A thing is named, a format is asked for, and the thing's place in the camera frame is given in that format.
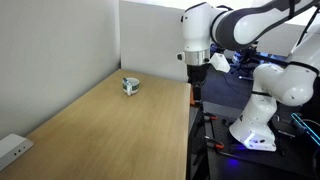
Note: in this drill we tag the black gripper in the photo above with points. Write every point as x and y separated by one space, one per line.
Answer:
197 72

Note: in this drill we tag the green and white marker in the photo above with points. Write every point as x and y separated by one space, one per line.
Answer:
125 80

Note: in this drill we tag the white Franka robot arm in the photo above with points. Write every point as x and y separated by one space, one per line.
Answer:
243 30

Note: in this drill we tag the white mug with green band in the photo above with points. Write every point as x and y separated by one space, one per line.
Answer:
133 87

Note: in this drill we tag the orange block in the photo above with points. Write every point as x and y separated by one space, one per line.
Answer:
191 99

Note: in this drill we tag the black office chair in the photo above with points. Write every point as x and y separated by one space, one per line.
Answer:
246 57

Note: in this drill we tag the white partition panel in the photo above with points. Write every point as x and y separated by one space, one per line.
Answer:
150 40

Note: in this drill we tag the black case with cyan light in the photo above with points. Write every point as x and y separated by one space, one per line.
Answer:
306 128

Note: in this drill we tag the white flat device box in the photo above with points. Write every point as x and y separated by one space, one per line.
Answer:
11 148

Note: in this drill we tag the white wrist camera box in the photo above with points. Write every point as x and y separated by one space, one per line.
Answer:
220 62

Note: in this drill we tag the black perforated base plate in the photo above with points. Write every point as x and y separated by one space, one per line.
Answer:
260 163

